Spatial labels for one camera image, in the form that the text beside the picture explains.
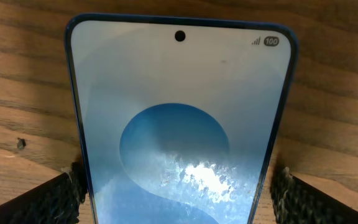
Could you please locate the blue Galaxy smartphone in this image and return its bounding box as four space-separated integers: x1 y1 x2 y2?
65 13 298 224

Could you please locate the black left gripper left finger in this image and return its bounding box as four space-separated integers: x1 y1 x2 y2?
0 162 88 224

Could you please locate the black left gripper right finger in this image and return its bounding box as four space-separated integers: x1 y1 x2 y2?
270 162 358 224

